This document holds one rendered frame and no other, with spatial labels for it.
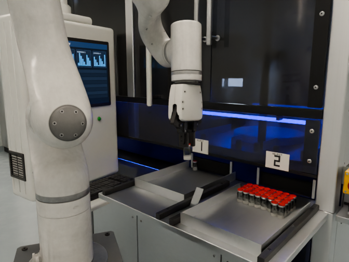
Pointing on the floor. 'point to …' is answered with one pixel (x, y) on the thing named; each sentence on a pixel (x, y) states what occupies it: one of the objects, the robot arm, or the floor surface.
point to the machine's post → (333, 132)
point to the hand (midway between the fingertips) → (187, 139)
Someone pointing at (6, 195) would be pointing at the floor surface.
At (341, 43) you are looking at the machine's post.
